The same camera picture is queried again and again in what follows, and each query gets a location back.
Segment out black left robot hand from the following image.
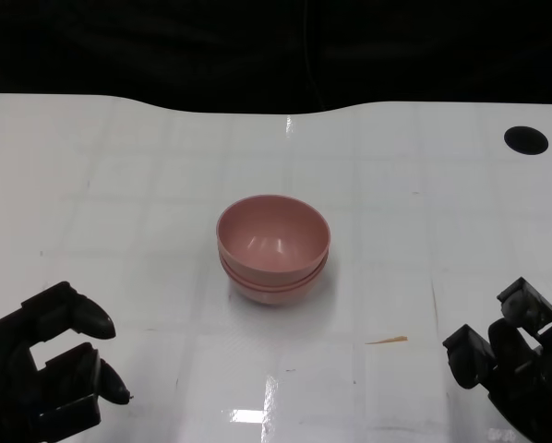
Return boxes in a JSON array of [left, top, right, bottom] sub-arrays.
[[0, 281, 132, 443]]

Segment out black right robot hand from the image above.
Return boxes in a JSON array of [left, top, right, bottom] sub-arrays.
[[441, 276, 552, 443]]

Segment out pink plastic bowl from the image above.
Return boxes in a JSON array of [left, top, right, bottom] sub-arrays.
[[219, 257, 329, 296], [229, 271, 326, 306], [216, 193, 331, 287]]

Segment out black round table grommet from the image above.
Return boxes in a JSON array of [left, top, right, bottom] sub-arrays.
[[503, 125, 549, 156]]

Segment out black cloth drape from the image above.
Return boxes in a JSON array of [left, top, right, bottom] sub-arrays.
[[0, 0, 552, 114]]

